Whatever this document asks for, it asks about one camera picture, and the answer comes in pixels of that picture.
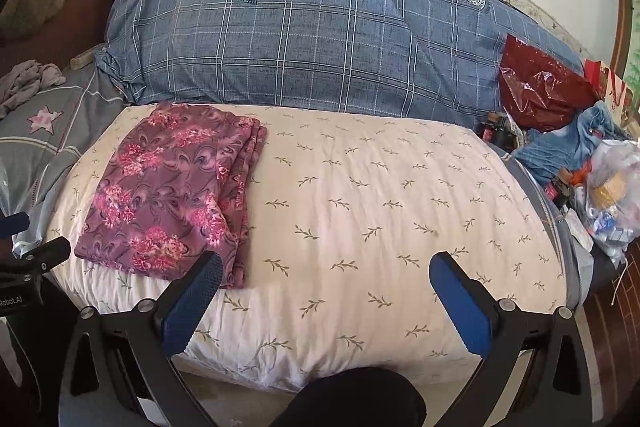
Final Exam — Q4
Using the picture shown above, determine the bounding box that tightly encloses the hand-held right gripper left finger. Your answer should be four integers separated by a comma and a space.
59, 250, 224, 427

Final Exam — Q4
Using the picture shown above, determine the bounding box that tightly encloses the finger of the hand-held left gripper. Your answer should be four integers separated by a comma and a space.
12, 236, 72, 275
0, 212, 31, 239

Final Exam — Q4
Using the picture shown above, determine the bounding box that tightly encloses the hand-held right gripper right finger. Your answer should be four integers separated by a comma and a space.
429, 251, 593, 427

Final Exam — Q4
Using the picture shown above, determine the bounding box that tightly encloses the purple floral garment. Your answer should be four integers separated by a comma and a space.
74, 103, 268, 290

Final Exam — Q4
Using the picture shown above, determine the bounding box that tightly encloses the grey star-print bedsheet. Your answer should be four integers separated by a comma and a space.
0, 67, 126, 258

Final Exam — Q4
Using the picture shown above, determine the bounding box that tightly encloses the white leaf-print quilt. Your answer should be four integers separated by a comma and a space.
47, 104, 581, 395

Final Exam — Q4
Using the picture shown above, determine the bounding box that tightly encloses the crumpled grey cloth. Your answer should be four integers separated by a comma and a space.
0, 61, 67, 120

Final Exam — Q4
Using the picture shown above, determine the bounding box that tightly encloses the red and black packet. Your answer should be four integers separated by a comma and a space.
545, 167, 576, 208

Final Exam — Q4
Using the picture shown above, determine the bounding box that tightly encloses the blue denim cloth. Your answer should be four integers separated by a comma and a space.
512, 101, 633, 188

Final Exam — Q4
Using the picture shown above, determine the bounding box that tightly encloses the clear plastic bag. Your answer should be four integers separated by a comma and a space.
575, 139, 640, 258

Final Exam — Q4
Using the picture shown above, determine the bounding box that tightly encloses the brown headboard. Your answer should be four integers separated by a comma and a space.
0, 0, 113, 68

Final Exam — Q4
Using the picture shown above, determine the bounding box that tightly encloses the dark red plastic bag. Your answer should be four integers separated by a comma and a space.
498, 33, 601, 132

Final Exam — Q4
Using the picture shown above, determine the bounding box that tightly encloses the red gift bag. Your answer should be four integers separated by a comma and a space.
582, 59, 640, 115

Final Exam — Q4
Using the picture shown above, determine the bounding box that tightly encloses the blue plaid quilt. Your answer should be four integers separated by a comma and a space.
95, 0, 586, 132

